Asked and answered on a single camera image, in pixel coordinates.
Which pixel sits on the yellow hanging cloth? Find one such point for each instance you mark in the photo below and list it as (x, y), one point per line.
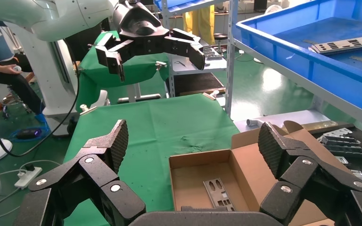
(199, 25)

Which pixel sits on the white table leg frame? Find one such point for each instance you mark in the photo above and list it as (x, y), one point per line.
(135, 90)

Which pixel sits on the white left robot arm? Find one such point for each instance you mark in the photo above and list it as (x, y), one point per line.
(59, 18)

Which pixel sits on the stacked grey metal plates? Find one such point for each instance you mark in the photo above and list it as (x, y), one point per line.
(337, 135)
(346, 149)
(357, 174)
(342, 160)

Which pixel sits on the white power strip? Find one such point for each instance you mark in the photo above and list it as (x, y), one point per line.
(28, 177)

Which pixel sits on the black round stool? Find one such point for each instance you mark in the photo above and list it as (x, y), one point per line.
(220, 36)

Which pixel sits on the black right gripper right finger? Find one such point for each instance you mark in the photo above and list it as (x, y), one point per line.
(299, 174)

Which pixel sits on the white robot body column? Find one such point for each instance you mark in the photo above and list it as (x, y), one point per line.
(43, 78)

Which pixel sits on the metal stool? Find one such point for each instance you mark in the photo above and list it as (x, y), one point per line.
(10, 101)

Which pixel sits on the metal parts pile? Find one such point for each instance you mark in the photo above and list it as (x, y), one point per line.
(210, 53)

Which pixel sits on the black monitor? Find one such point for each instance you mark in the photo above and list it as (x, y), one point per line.
(260, 4)

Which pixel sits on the white desk fan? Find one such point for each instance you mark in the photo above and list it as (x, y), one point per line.
(273, 9)

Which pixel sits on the green tablecloth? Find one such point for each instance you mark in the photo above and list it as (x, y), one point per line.
(168, 131)
(137, 71)

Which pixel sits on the white base shelf board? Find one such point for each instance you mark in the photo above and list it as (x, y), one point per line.
(281, 118)

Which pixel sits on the black shelf mat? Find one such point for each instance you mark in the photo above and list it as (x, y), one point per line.
(196, 82)

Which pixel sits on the blue plastic tray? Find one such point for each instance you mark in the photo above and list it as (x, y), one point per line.
(174, 6)
(324, 28)

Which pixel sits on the bystander bare hand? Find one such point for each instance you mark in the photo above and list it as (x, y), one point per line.
(10, 69)

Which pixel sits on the brown cardboard box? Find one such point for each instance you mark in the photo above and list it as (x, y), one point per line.
(199, 181)

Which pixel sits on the grey shelf rack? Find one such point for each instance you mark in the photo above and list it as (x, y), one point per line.
(199, 66)

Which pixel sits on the silver slotted metal plate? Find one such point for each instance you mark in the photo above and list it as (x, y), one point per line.
(343, 46)
(215, 195)
(316, 51)

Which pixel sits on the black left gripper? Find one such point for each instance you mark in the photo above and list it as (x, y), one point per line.
(140, 34)

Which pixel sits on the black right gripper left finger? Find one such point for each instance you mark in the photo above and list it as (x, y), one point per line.
(90, 174)

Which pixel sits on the black device on floor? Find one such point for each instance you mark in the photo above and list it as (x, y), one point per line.
(28, 134)

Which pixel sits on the perforated grey shelf post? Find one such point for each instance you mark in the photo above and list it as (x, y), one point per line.
(231, 62)

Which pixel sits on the white plastic pipe fitting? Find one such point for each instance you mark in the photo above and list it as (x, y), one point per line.
(252, 122)

